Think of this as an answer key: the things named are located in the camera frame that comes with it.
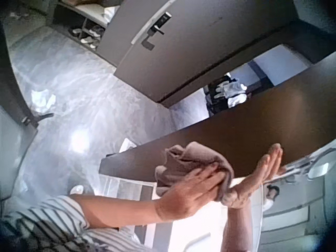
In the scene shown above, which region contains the person's left hand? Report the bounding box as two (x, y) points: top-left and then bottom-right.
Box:
(155, 164), (228, 224)

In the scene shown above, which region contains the person's right hand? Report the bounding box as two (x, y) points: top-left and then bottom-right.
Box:
(222, 143), (287, 210)

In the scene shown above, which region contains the grey brown cleaning cloth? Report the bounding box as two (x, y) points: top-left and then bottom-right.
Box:
(154, 141), (236, 208)

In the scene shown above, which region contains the dark brown cabinet door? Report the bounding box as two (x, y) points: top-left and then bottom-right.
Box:
(99, 60), (336, 184)

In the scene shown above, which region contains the rack with hanging clothes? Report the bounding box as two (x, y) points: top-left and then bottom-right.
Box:
(204, 74), (249, 117)

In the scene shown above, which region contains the white box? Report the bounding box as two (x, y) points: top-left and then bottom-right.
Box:
(118, 138), (138, 153)

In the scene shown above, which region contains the grey brown room door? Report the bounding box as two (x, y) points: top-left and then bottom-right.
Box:
(114, 0), (301, 109)

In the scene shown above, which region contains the white round object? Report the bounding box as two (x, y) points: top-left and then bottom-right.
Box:
(69, 184), (85, 197)

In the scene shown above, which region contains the white crumpled bag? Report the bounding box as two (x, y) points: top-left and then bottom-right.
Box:
(30, 88), (57, 111)

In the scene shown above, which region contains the shoe shelf with shoes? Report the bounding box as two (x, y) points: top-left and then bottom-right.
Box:
(52, 0), (120, 50)

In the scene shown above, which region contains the black door lock handle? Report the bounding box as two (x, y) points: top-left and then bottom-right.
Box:
(141, 12), (173, 51)

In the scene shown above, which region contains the dark door with black handle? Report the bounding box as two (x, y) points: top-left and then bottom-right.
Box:
(0, 20), (55, 140)

